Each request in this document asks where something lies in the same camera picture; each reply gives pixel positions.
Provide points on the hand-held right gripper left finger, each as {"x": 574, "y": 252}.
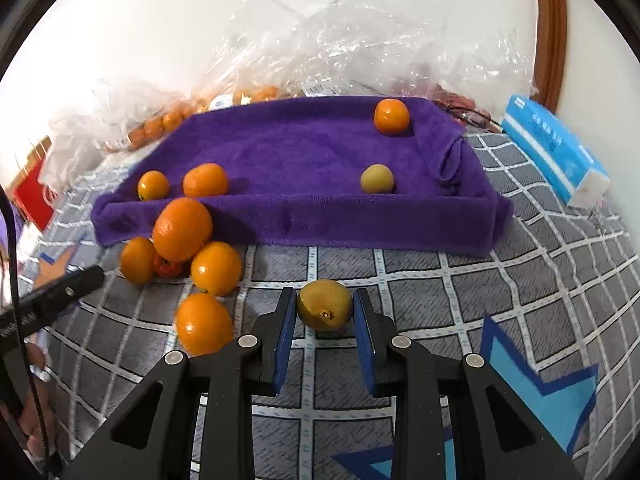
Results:
{"x": 285, "y": 340}

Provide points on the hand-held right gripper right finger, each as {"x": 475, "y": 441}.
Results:
{"x": 367, "y": 345}

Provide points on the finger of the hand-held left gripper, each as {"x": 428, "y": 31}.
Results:
{"x": 75, "y": 287}

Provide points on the yellow round fruit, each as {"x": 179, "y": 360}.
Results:
{"x": 325, "y": 307}
{"x": 377, "y": 178}

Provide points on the small red fruit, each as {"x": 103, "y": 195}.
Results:
{"x": 167, "y": 267}

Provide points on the large orange mandarin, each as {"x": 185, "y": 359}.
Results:
{"x": 182, "y": 229}

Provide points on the purple towel covered tray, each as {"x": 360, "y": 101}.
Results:
{"x": 300, "y": 160}

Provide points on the pile of red fruits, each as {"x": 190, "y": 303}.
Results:
{"x": 457, "y": 100}

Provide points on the person's left hand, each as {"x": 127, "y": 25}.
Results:
{"x": 30, "y": 430}

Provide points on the grey plaid star bedsheet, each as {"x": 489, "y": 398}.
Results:
{"x": 415, "y": 290}

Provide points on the red paper bag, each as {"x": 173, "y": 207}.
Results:
{"x": 35, "y": 197}

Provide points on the brown paper bag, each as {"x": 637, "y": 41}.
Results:
{"x": 37, "y": 152}

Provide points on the white plastic bag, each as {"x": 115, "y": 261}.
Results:
{"x": 80, "y": 140}

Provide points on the bag of small oranges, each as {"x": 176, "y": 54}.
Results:
{"x": 165, "y": 122}

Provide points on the blue tissue pack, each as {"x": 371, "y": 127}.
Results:
{"x": 550, "y": 150}

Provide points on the crumpled clear plastic bag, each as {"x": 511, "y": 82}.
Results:
{"x": 310, "y": 35}
{"x": 475, "y": 55}

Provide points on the brown wooden door frame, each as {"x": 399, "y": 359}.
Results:
{"x": 550, "y": 20}

